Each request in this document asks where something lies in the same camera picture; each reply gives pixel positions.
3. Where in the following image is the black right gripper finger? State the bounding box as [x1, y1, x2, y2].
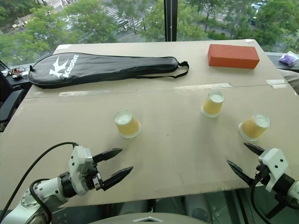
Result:
[243, 142, 266, 156]
[226, 159, 255, 187]

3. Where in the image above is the clear tape strip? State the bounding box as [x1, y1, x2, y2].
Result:
[265, 79, 288, 89]
[173, 82, 234, 91]
[58, 89, 111, 97]

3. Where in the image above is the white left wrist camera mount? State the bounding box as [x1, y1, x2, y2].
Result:
[69, 145, 97, 196]

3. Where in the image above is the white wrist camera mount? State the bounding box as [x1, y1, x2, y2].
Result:
[257, 147, 289, 193]
[69, 145, 97, 196]

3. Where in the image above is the purple plastic bag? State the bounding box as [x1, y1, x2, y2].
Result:
[278, 50, 299, 68]

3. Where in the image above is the orange brick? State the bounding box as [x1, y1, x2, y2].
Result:
[207, 44, 261, 69]

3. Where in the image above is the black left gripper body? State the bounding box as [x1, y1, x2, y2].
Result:
[87, 161, 105, 191]

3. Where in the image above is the black window frame post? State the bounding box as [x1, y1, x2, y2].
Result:
[163, 0, 178, 43]

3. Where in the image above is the small electronics with wires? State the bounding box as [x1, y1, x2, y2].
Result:
[1, 66, 31, 79]

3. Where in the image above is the silver robot torso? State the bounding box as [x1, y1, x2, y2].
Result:
[102, 211, 206, 224]

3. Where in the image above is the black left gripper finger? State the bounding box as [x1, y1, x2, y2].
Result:
[101, 166, 135, 191]
[93, 148, 123, 164]

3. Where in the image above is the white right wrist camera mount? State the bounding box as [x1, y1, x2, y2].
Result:
[257, 147, 289, 193]

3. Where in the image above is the black Kason racket bag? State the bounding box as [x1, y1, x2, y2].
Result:
[28, 52, 190, 89]

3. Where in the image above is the yellow paper cup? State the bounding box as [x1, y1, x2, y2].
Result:
[113, 110, 142, 138]
[201, 91, 225, 118]
[238, 113, 271, 142]

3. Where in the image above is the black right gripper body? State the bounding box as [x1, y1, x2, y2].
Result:
[254, 163, 272, 186]

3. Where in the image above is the black equipment beside table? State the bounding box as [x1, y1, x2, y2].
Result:
[0, 60, 27, 133]

